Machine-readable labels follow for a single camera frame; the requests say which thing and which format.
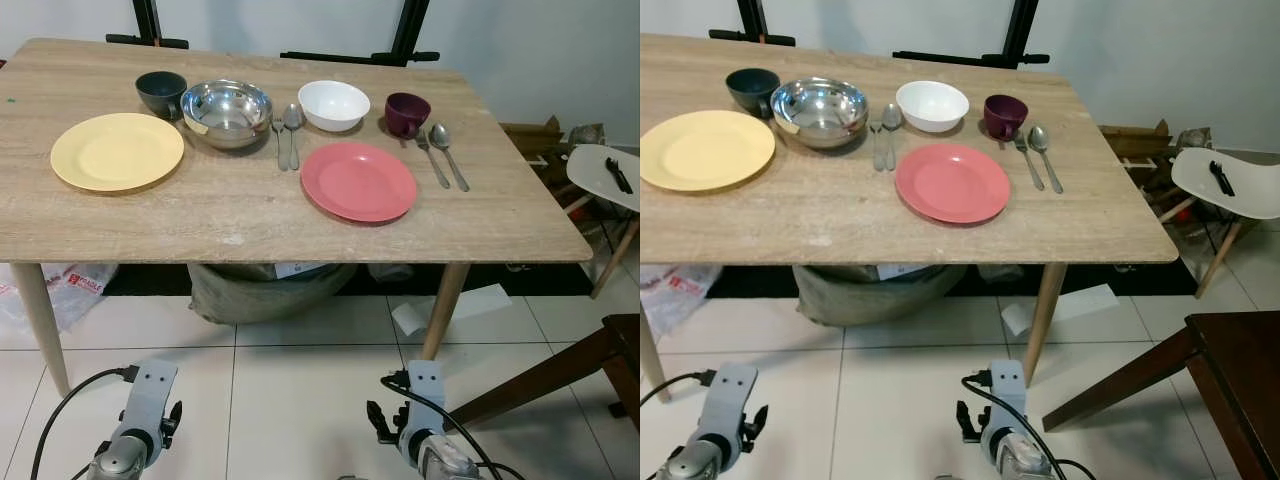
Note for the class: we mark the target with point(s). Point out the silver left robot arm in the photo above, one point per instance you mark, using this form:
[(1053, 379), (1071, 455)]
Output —
[(690, 462), (120, 460)]

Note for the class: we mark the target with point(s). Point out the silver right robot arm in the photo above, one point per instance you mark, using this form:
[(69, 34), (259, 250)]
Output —
[(442, 462), (1020, 465)]

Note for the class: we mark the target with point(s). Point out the light wooden table leg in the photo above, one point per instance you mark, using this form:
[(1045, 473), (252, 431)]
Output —
[(38, 325), (442, 315), (1043, 325)]

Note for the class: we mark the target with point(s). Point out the clear plastic bag red print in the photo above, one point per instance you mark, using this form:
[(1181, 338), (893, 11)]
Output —
[(70, 290), (680, 295)]

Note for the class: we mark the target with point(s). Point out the grey-green sack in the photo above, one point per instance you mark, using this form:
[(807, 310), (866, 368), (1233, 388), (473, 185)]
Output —
[(865, 295), (260, 293)]

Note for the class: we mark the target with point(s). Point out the dark brown wooden table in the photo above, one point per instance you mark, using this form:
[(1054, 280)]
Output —
[(570, 366), (1235, 360)]

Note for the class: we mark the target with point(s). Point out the pink round plate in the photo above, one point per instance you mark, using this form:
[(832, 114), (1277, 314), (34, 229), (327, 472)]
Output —
[(358, 181), (953, 183)]

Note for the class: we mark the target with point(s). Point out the steel fork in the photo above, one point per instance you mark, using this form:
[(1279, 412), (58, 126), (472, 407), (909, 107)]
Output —
[(279, 140), (876, 142), (1029, 163), (433, 162)]

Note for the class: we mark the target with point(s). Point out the yellow round plate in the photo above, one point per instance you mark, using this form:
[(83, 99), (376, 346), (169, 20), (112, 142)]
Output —
[(117, 152), (707, 150)]

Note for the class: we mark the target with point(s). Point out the black tool on chair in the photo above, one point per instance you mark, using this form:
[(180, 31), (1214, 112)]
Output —
[(1221, 178), (619, 176)]

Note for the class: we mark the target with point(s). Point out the steel spoon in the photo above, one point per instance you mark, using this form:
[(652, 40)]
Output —
[(292, 118), (1038, 138), (441, 135), (891, 117)]

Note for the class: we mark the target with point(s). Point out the white chair with wooden legs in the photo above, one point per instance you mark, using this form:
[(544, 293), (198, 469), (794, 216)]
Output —
[(1250, 185), (598, 170)]

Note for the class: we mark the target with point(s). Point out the shiny steel bowl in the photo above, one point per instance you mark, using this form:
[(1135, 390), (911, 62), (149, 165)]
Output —
[(226, 113), (819, 111)]

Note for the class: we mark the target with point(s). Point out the maroon cup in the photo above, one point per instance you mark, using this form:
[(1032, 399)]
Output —
[(407, 114), (1005, 116)]

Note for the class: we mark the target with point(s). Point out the brown cardboard box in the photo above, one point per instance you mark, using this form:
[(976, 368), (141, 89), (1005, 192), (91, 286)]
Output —
[(535, 140), (1135, 142)]

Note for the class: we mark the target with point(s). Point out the white bowl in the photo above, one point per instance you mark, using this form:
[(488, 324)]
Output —
[(334, 105), (932, 105)]

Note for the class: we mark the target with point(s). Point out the dark teal cup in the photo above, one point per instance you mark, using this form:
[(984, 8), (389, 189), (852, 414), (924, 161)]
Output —
[(160, 93), (752, 91)]

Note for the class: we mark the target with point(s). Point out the black metal stand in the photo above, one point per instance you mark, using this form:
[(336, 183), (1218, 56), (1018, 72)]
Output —
[(149, 25), (1018, 35), (408, 35), (754, 22)]

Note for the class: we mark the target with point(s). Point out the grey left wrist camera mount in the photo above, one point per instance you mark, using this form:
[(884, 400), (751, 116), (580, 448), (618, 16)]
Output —
[(150, 390), (728, 395)]

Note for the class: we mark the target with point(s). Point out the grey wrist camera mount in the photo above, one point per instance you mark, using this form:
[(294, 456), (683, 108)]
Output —
[(1006, 390), (728, 395), (150, 390), (425, 388)]

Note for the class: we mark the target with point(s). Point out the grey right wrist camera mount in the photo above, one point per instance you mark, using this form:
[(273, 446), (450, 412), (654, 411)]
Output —
[(425, 388), (1006, 390)]

